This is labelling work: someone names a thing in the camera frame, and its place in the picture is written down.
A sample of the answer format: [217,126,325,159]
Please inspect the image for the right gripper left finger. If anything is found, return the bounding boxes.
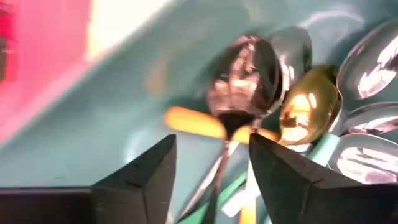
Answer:
[0,134,177,224]

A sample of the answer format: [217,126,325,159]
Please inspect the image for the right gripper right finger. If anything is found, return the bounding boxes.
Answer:
[248,133,398,224]

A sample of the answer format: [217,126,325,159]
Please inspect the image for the orange-handled metal spoon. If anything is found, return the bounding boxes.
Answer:
[238,200,259,224]

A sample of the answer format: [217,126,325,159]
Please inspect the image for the wooden spatula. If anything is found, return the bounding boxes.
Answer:
[164,106,280,144]

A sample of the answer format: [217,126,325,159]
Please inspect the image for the black spoon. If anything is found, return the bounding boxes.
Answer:
[178,34,284,223]

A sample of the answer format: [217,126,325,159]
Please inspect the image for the teal-handled metal spoon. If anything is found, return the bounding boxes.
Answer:
[307,19,398,167]

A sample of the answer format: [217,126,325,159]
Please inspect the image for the gold metal spoon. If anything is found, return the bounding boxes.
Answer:
[279,64,342,146]

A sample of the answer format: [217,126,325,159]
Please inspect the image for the teal plastic bin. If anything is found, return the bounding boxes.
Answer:
[0,0,398,224]

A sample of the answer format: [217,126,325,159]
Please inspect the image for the pink plastic tray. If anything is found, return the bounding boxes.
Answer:
[0,0,94,146]

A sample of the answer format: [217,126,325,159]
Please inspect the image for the green-handled utensil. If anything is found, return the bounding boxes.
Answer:
[179,172,249,224]

